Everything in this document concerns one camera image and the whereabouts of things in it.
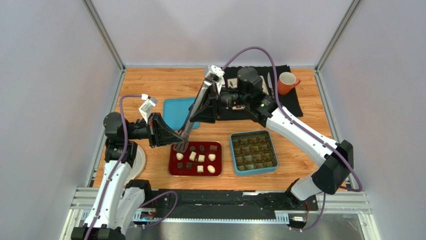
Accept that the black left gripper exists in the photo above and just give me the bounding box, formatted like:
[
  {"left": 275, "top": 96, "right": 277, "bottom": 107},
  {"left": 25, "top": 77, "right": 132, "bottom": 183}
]
[{"left": 124, "top": 112, "right": 184, "bottom": 149}]

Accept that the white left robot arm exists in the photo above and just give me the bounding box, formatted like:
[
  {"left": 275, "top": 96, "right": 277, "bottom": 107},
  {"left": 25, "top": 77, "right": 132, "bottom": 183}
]
[{"left": 70, "top": 112, "right": 183, "bottom": 240}]

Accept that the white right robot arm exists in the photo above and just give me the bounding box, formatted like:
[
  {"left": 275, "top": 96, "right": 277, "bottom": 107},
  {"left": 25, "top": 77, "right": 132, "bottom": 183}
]
[{"left": 180, "top": 65, "right": 354, "bottom": 203}]

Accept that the red chocolate tray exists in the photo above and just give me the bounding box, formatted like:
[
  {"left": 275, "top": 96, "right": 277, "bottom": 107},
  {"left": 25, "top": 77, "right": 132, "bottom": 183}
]
[{"left": 168, "top": 141, "right": 223, "bottom": 177}]

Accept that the blue chocolate tin box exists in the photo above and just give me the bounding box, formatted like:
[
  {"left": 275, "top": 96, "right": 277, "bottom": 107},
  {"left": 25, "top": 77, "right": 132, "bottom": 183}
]
[{"left": 229, "top": 130, "right": 279, "bottom": 177}]

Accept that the blue tin lid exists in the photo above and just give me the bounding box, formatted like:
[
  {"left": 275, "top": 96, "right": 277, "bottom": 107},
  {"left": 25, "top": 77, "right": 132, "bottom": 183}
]
[{"left": 162, "top": 97, "right": 196, "bottom": 131}]

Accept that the floral square plate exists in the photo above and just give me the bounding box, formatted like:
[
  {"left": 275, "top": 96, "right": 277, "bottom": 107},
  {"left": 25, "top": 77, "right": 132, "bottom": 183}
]
[{"left": 227, "top": 76, "right": 269, "bottom": 111}]

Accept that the white round plate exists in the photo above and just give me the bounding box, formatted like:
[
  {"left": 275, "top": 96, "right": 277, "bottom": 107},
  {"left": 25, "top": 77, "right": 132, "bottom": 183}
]
[{"left": 124, "top": 146, "right": 147, "bottom": 185}]

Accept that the silver table knife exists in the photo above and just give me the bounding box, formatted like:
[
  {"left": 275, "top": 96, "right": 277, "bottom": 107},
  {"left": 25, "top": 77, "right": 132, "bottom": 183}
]
[{"left": 267, "top": 72, "right": 275, "bottom": 97}]

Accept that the orange mug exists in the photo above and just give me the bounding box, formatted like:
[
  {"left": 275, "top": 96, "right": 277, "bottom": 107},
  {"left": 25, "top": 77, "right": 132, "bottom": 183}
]
[{"left": 278, "top": 72, "right": 301, "bottom": 95}]

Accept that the black cloth placemat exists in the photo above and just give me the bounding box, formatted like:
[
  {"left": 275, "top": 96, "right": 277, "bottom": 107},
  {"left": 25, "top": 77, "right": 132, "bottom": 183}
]
[{"left": 208, "top": 65, "right": 304, "bottom": 121}]

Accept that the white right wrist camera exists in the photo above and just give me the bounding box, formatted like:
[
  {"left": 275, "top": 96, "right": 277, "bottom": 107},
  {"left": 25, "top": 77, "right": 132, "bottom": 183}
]
[{"left": 204, "top": 65, "right": 225, "bottom": 95}]

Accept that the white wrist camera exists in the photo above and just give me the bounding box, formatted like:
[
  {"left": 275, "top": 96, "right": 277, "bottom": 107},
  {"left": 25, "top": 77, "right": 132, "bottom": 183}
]
[
  {"left": 204, "top": 65, "right": 225, "bottom": 95},
  {"left": 138, "top": 94, "right": 158, "bottom": 122}
]

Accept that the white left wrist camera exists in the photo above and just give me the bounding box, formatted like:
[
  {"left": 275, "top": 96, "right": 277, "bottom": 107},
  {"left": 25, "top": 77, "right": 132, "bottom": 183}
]
[{"left": 138, "top": 94, "right": 158, "bottom": 122}]

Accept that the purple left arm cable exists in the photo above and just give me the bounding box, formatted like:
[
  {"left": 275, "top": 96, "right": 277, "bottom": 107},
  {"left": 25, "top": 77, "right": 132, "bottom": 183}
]
[{"left": 83, "top": 94, "right": 179, "bottom": 240}]

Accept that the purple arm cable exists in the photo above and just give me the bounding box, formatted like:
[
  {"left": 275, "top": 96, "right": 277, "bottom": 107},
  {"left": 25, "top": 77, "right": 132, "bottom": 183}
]
[
  {"left": 221, "top": 46, "right": 364, "bottom": 232},
  {"left": 83, "top": 94, "right": 179, "bottom": 240}
]

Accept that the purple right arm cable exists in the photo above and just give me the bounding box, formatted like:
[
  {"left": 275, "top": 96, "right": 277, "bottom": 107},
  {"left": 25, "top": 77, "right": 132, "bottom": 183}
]
[{"left": 221, "top": 46, "right": 364, "bottom": 232}]

